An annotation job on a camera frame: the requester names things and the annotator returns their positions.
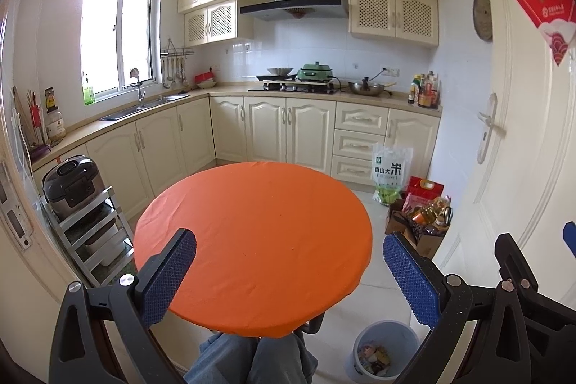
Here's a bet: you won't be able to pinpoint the hanging utensil rack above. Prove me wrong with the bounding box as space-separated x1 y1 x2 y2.
161 39 195 90

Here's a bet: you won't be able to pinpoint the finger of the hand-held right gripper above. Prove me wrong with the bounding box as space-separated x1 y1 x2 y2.
494 233 541 300
562 221 576 259

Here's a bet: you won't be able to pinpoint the white door handle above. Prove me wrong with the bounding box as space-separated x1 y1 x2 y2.
477 93 507 164

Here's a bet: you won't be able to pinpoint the round orange table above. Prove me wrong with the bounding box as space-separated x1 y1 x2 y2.
134 161 374 339

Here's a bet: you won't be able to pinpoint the pile of wrappers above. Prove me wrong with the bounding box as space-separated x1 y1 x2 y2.
359 343 393 376

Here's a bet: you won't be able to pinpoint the small cardboard box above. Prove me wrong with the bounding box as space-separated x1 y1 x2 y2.
384 208 412 237

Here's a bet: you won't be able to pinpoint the black rice cooker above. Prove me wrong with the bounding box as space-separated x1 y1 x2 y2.
42 154 106 223

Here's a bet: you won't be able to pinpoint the group of condiment bottles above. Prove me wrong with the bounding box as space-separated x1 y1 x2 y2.
407 70 441 109

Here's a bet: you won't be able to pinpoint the red chopstick holder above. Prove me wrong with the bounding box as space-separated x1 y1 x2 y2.
26 89 46 146

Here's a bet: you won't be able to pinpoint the purple tray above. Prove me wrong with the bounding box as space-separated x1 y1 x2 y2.
29 143 52 163

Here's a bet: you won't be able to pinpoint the steel wok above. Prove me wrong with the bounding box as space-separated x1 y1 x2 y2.
348 76 399 98

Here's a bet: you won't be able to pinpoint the yellow cooking oil bottle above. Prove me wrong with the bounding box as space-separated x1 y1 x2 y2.
411 197 453 227

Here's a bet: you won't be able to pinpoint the blue trash bin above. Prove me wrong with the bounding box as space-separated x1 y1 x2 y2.
352 320 421 382

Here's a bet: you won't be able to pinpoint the person's leg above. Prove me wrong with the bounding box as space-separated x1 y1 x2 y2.
249 332 320 384
184 332 259 384

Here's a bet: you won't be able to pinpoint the white plastic jar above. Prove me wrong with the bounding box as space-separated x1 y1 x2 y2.
45 107 67 142

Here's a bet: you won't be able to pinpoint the wooden cutting board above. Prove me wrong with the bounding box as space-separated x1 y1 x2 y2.
10 86 34 162

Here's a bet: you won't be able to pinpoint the large cardboard box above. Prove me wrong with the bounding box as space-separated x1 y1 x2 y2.
407 213 451 261

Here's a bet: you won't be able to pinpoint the cream lattice wall cabinet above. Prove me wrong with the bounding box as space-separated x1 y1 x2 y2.
348 0 439 48
184 0 255 48

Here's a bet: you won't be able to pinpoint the steel sink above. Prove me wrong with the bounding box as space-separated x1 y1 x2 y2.
99 94 190 121

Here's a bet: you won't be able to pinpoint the round woven wall plaque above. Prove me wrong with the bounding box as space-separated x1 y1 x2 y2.
472 0 493 42

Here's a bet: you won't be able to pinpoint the metal storage rack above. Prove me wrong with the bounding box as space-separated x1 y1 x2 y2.
40 185 136 286

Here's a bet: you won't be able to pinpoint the green cooking pot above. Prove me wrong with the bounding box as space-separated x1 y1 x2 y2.
296 61 336 82

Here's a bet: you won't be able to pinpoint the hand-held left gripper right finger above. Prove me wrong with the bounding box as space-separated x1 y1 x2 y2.
382 231 532 384

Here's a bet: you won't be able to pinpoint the white framed window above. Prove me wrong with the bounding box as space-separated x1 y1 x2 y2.
81 0 156 99

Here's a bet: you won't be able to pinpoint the black gas stove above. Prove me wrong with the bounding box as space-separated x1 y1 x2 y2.
247 82 340 95

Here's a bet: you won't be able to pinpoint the steel faucet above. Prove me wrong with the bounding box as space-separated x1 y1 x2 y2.
130 69 147 103

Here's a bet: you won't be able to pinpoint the red rice bag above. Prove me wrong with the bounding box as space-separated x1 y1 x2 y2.
402 176 445 211

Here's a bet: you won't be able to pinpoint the person's right leg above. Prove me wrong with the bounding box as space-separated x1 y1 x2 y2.
249 332 320 384

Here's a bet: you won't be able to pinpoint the white green rice bag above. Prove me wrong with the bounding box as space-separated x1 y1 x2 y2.
371 142 414 205

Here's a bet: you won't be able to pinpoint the black range hood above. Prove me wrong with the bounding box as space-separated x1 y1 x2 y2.
239 0 349 22

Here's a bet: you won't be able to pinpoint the cream base cabinets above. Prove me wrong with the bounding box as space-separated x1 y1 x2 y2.
31 85 444 223

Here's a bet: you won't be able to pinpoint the white panelled door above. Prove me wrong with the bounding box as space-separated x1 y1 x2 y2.
432 0 576 308

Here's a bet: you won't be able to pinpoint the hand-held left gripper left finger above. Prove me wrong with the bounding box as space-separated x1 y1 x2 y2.
49 227 198 384

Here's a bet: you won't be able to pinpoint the person's left leg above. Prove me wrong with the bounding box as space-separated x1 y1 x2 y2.
184 332 259 384

